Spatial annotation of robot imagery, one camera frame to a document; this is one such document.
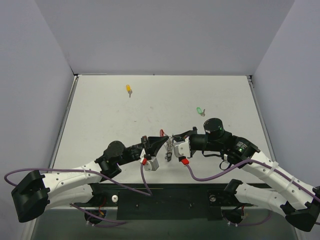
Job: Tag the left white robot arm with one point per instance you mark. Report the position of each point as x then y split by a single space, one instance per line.
45 188

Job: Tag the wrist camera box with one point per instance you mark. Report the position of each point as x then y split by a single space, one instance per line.
177 153
149 163

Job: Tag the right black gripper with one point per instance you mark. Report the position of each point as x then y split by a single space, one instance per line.
192 139

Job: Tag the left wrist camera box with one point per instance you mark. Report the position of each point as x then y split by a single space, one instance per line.
149 163

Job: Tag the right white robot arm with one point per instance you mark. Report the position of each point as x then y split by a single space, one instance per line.
290 197

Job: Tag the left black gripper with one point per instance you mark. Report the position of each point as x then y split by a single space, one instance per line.
145 145

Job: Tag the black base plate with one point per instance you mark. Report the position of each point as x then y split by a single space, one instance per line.
168 201

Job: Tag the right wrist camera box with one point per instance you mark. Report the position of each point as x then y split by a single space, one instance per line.
177 153

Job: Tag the green tagged key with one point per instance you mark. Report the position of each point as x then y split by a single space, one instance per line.
200 111

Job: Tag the yellow tagged key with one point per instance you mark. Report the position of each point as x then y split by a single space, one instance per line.
129 90

